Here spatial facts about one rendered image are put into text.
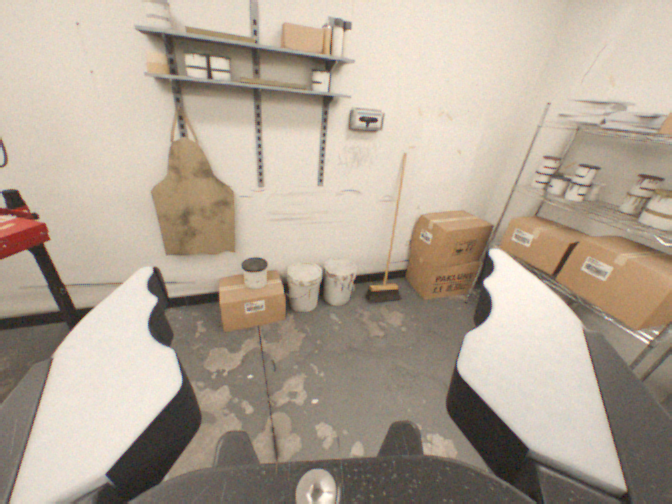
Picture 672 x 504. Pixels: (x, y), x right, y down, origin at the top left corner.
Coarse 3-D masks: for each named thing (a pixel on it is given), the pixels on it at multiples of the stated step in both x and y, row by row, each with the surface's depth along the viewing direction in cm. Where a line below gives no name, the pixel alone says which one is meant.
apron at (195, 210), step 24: (192, 144) 183; (168, 168) 185; (192, 168) 189; (168, 192) 191; (192, 192) 198; (216, 192) 202; (168, 216) 198; (192, 216) 206; (216, 216) 210; (168, 240) 208; (192, 240) 213; (216, 240) 218
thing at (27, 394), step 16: (32, 368) 7; (48, 368) 7; (32, 384) 6; (16, 400) 6; (32, 400) 6; (0, 416) 6; (16, 416) 6; (32, 416) 6; (0, 432) 5; (16, 432) 5; (0, 448) 5; (16, 448) 5; (0, 464) 5; (16, 464) 5; (0, 480) 5; (0, 496) 4; (96, 496) 4; (112, 496) 5
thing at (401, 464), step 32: (224, 448) 5; (384, 448) 5; (416, 448) 5; (192, 480) 4; (224, 480) 4; (256, 480) 4; (288, 480) 4; (320, 480) 4; (352, 480) 4; (384, 480) 4; (416, 480) 4; (448, 480) 4; (480, 480) 4
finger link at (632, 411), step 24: (600, 336) 7; (600, 360) 6; (600, 384) 6; (624, 384) 6; (624, 408) 5; (648, 408) 5; (624, 432) 5; (648, 432) 5; (624, 456) 5; (648, 456) 5; (528, 480) 5; (552, 480) 4; (576, 480) 4; (624, 480) 4; (648, 480) 4
